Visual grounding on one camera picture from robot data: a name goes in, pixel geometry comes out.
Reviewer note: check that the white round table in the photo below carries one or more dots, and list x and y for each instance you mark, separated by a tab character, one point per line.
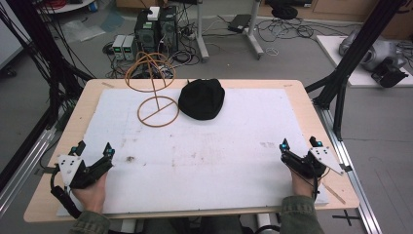
68	6

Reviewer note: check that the black computer tower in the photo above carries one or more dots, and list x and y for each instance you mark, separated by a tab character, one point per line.
168	29
146	31

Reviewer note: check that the grey power supply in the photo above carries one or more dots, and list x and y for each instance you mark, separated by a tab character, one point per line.
118	47
129	48

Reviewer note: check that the white table leg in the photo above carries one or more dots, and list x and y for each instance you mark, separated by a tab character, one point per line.
264	222

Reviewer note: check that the white floor board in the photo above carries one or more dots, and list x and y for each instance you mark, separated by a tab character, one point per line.
337	55

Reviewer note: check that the white foam mat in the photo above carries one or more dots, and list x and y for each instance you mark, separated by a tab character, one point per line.
195	156

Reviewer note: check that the clear plastic sheet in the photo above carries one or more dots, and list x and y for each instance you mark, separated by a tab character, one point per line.
86	29

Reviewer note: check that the thin wooden strip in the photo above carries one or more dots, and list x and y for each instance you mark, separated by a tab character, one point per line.
333	193

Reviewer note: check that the white desk leg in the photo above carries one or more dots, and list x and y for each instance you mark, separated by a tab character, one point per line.
255	35
201	35

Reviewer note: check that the black device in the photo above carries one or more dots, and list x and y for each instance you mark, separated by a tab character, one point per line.
388	74

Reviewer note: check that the black metal frame post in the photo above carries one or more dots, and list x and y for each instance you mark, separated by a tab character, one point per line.
39	48
354	55

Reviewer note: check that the person's right hand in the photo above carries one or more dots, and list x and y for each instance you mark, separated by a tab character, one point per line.
302	186

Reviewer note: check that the black hat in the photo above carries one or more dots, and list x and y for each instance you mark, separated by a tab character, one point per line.
201	99

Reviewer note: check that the black stool base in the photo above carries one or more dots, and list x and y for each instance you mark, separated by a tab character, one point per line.
284	11

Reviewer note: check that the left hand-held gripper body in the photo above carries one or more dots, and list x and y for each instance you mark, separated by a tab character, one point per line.
69	169

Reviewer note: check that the white box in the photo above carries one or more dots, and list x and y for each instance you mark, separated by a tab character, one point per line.
153	13

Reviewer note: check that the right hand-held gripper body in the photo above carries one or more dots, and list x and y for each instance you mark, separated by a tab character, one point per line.
311	164

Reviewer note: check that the flat black box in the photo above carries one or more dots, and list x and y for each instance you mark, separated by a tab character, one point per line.
239	22

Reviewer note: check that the grey robot head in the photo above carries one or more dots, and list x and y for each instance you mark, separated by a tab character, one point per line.
376	52

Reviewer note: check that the person's left hand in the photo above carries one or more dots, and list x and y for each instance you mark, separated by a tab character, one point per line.
91	195

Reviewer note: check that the aluminium rail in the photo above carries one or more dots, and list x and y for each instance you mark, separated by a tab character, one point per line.
26	162
349	169

